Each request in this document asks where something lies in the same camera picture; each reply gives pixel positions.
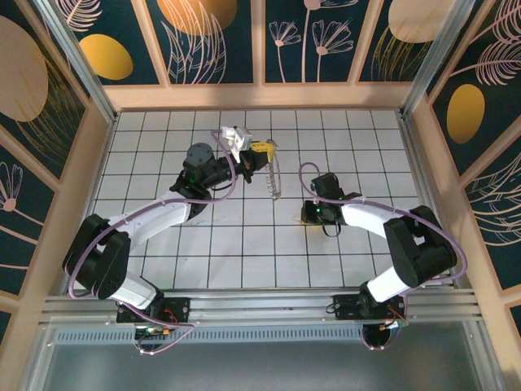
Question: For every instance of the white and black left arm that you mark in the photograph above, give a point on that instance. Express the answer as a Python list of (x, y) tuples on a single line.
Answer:
[(154, 213)]

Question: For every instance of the small circuit board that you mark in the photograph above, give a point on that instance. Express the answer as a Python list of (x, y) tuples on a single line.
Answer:
[(392, 323), (156, 330)]

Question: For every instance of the aluminium frame post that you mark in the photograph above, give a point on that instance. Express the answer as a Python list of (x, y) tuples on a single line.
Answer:
[(73, 53), (433, 57)]

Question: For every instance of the grey metal panel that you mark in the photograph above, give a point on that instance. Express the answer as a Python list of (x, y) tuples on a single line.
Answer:
[(260, 366)]

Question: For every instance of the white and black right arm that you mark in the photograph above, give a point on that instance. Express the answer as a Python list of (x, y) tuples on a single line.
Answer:
[(366, 218)]

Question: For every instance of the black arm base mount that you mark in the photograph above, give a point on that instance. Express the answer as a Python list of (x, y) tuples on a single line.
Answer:
[(344, 309), (179, 307)]

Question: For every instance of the aluminium front rail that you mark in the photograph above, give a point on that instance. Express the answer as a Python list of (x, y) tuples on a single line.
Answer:
[(264, 309)]

